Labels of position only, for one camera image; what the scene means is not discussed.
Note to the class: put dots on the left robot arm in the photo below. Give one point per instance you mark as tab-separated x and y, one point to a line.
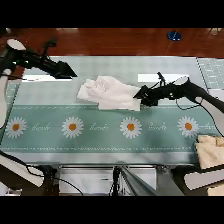
20	56

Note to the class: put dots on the cream garment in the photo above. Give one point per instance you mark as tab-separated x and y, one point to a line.
210	150

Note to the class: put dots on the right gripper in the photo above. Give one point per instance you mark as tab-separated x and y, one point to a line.
146	94

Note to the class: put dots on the blue round object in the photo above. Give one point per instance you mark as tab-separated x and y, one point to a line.
174	35

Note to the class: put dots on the white T-shirt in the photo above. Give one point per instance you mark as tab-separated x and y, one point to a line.
110	93

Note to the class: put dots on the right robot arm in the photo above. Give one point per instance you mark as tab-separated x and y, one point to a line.
200	96

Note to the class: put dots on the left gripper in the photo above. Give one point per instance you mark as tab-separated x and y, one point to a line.
61	69

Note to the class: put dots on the silver frame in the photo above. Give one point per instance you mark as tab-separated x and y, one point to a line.
133	180

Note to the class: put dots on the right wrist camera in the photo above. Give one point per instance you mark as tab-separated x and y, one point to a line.
161	78

